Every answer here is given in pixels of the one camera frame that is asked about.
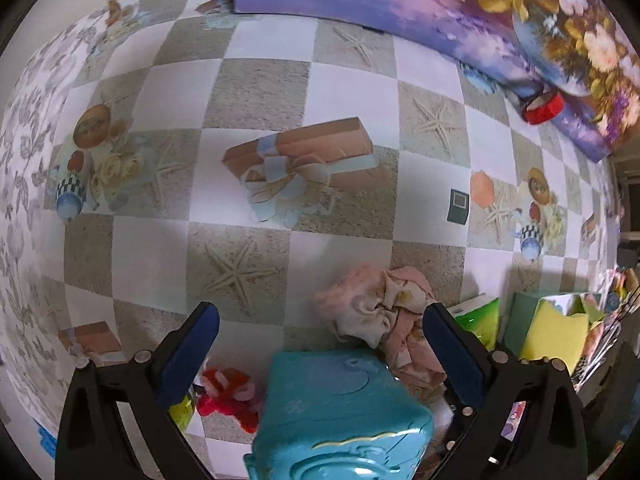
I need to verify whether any checkered printed tablecloth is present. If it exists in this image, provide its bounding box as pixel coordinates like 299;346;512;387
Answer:
0;0;626;480

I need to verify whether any small green carton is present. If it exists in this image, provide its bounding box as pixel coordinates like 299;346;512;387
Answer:
447;296;501;352

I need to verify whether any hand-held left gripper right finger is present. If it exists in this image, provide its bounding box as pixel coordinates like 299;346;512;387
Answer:
415;302;589;480

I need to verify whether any small dark green square packet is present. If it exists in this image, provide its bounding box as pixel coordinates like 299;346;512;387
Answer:
446;189;470;224

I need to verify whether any red tape roll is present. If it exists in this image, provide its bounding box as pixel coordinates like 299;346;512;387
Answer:
520;91;566;126

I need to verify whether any flower painting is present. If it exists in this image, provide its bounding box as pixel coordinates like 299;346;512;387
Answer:
232;0;640;163

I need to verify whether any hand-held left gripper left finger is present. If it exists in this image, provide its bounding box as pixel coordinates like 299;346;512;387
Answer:
55;302;221;480

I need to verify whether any black white patterned cloth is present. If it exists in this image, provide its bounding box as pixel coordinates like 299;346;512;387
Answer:
575;325;623;391

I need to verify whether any red plush toy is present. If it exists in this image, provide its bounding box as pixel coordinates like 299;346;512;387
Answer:
196;367;262;434

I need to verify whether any pink beige scrunchie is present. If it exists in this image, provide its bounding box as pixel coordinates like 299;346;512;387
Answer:
314;265;448;392

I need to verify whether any green cloth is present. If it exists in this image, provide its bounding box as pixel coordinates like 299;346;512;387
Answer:
580;294;607;323

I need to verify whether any teal plastic toy box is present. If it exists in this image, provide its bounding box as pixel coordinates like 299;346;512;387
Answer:
244;350;435;480

